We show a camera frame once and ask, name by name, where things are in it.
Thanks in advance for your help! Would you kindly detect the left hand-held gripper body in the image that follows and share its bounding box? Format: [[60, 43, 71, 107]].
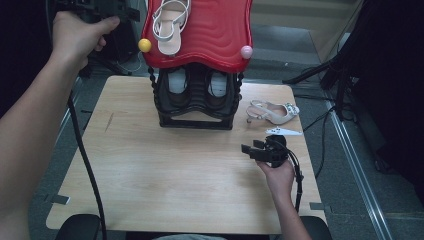
[[54, 0, 129, 24]]

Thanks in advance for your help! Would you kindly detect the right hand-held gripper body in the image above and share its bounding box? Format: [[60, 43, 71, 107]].
[[252, 127, 304, 168]]

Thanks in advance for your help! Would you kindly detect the white heeled sandal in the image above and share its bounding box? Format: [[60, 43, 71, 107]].
[[152, 0, 192, 56], [245, 99, 300, 126]]

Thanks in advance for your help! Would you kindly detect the black leather shoe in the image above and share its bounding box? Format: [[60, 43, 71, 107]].
[[204, 68, 234, 109], [163, 66, 193, 109]]

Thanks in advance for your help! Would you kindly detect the red and black shoe rack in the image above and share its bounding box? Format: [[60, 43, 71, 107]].
[[137, 0, 254, 131]]

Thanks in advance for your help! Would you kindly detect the person's right hand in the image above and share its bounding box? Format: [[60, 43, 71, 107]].
[[256, 159, 296, 201]]

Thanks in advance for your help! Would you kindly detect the person's left hand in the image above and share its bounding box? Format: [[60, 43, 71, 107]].
[[51, 11, 121, 71]]

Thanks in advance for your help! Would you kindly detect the black metal stand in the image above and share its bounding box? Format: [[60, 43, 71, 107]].
[[78, 43, 133, 79]]

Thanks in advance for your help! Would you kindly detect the grey tape strip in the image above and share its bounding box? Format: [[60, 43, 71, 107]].
[[309, 202, 333, 213], [44, 194, 72, 205]]

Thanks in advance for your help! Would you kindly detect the black chair armrest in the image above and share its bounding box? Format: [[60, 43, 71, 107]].
[[54, 213, 101, 240], [299, 215, 334, 240]]

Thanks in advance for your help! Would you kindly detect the black tripod stand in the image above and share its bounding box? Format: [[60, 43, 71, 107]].
[[282, 49, 356, 121]]

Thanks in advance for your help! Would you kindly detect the person's grey clothing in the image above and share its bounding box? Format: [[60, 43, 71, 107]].
[[153, 233, 221, 240]]

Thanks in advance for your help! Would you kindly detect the right hand-held gripper cable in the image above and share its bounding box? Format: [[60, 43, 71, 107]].
[[276, 138, 305, 213]]

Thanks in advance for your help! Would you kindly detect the hand-held gripper cable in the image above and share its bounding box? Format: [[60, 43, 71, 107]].
[[276, 138, 305, 213], [66, 91, 108, 240]]

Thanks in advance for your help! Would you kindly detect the black floor cable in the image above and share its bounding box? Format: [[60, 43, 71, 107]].
[[294, 94, 338, 179]]

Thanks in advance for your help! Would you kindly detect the white floor cable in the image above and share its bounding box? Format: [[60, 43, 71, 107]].
[[116, 53, 144, 75]]

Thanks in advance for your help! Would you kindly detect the left hand-held gripper cable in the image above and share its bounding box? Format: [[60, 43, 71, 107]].
[[66, 91, 108, 240]]

